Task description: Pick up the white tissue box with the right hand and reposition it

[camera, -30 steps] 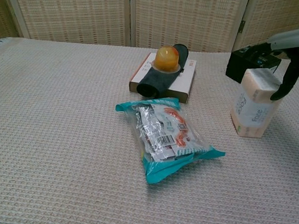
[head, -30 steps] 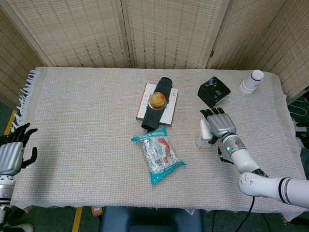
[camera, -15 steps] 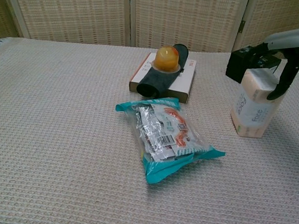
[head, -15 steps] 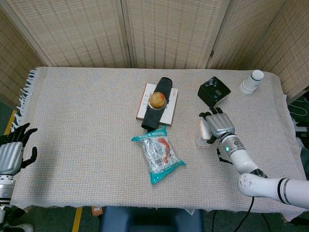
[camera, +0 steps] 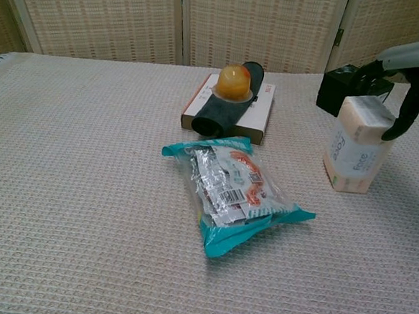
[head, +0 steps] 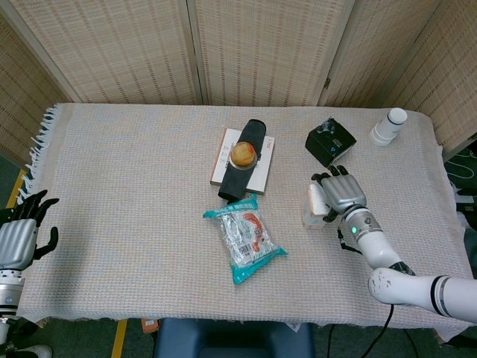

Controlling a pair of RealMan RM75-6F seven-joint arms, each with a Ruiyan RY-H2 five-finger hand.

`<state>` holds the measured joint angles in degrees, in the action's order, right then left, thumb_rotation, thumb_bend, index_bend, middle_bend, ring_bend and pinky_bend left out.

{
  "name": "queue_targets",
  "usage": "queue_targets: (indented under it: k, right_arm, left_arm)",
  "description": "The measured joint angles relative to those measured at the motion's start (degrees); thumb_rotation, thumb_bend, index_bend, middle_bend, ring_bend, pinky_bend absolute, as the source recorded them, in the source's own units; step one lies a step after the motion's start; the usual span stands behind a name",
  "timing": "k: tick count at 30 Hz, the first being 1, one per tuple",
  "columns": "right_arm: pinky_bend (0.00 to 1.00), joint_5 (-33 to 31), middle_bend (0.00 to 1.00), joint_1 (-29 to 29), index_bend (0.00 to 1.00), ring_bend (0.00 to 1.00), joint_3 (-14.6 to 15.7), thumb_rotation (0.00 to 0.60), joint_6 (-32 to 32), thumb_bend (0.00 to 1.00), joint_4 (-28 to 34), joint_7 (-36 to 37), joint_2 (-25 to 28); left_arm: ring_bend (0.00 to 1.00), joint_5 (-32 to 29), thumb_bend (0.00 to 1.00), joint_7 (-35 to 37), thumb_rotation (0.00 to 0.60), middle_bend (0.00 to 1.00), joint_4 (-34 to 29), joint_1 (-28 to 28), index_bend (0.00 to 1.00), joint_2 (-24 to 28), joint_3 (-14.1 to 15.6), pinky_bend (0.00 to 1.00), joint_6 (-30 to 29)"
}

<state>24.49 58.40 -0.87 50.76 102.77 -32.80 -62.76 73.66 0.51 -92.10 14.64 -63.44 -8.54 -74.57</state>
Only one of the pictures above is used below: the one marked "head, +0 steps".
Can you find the orange jelly cup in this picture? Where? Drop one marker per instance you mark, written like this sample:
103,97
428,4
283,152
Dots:
243,153

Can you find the woven folding screen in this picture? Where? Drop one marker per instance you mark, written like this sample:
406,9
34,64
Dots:
261,48

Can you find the white plastic bottle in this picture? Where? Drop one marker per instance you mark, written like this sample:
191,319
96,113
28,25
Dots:
387,127

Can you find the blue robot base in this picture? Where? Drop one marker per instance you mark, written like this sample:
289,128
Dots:
234,341

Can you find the small orange box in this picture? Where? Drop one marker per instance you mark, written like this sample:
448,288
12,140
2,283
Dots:
150,325

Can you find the black and silver left hand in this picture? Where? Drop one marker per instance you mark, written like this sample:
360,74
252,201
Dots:
16,238

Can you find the beige woven tablecloth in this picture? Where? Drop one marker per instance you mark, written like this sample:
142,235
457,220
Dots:
149,209

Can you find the black fabric sleeve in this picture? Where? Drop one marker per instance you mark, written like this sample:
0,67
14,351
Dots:
238,182

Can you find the black cardboard box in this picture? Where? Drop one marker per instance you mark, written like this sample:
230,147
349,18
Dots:
329,143

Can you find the black and silver right hand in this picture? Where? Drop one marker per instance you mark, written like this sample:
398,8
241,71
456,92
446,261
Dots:
343,192

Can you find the white book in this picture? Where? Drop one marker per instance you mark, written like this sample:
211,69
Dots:
261,171

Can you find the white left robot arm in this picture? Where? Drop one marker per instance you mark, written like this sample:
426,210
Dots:
9,292

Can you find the teal snack bag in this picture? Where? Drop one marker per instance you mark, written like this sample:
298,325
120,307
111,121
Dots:
246,238

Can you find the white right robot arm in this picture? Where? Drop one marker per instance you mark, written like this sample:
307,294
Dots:
402,287

